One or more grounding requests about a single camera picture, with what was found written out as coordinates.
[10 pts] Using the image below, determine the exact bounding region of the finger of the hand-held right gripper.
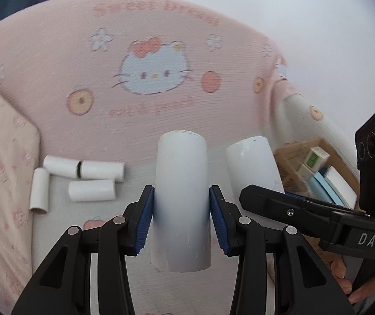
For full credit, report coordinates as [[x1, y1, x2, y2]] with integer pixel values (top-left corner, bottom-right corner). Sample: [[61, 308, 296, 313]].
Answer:
[[239, 185, 339, 242], [284, 193, 370, 218]]

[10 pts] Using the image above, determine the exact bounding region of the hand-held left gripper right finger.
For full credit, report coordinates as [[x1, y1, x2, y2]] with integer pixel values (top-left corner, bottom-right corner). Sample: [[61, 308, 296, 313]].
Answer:
[[209, 185, 355, 315]]

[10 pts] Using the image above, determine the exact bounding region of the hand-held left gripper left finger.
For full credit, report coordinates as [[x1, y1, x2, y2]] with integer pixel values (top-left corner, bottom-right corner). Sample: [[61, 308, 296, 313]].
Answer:
[[11, 185, 155, 315]]

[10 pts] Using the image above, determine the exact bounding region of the brown cardboard box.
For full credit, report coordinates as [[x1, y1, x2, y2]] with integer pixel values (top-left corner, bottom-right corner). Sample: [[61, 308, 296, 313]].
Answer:
[[274, 138, 362, 211]]

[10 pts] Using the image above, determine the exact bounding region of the white paper tube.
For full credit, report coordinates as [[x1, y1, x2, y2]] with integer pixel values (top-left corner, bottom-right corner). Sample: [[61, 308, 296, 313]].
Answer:
[[150, 130, 212, 273], [226, 136, 285, 197]]

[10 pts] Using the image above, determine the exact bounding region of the pile of white tubes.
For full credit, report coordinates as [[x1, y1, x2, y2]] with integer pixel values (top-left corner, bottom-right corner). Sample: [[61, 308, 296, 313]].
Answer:
[[29, 156, 126, 215]]

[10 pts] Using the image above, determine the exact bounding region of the person's right hand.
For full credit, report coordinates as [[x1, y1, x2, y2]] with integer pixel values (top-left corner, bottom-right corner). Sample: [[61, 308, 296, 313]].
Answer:
[[331, 254, 375, 306]]

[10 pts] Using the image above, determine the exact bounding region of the large white case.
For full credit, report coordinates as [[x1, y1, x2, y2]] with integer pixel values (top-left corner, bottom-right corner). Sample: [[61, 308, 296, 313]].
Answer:
[[324, 166, 359, 208]]

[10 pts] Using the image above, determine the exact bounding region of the light blue case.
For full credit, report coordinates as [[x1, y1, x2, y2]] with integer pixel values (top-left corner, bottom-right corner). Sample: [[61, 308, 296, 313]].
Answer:
[[311, 171, 340, 204]]

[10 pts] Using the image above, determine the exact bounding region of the white cartoon print blanket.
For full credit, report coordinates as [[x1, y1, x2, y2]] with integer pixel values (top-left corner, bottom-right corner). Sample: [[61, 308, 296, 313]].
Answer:
[[30, 93, 358, 315]]

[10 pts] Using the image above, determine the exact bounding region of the small white box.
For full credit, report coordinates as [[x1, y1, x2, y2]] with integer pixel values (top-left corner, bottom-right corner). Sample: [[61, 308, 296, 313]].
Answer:
[[297, 163, 313, 180]]

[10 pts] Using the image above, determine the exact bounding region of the small box with green label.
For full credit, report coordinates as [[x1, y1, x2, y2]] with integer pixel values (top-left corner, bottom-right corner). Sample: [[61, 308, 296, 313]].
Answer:
[[306, 147, 331, 172]]

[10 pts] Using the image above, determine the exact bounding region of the beige printed pillow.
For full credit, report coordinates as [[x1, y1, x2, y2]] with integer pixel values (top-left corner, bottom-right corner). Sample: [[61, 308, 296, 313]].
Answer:
[[0, 82, 42, 312]]

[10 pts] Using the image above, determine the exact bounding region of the pink cartoon print quilt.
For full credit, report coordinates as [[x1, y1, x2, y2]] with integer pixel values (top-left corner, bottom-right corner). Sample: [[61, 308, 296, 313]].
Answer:
[[0, 0, 293, 171]]

